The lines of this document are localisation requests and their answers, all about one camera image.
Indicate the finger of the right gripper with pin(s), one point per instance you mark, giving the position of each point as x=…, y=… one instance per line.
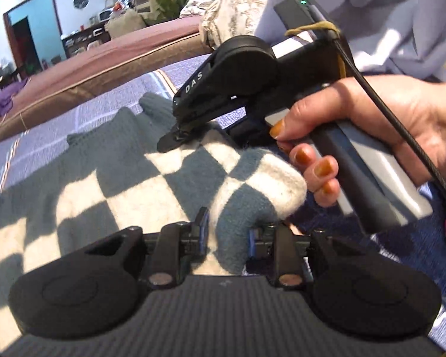
x=181, y=134

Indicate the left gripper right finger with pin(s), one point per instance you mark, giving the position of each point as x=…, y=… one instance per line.
x=273, y=253

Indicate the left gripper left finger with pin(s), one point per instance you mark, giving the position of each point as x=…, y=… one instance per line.
x=178, y=246

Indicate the green cream checkered sweater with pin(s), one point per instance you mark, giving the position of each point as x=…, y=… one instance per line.
x=113, y=177

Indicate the person right hand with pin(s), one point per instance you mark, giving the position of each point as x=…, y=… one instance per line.
x=419, y=105

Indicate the floral cream duvet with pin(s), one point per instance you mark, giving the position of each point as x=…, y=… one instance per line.
x=221, y=20

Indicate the green potted plant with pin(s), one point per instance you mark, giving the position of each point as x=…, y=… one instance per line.
x=166, y=10

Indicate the blue plaid bedsheet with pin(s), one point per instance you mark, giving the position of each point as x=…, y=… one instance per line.
x=222, y=315

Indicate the purple garment on bed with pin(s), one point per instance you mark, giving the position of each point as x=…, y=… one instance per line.
x=7, y=93

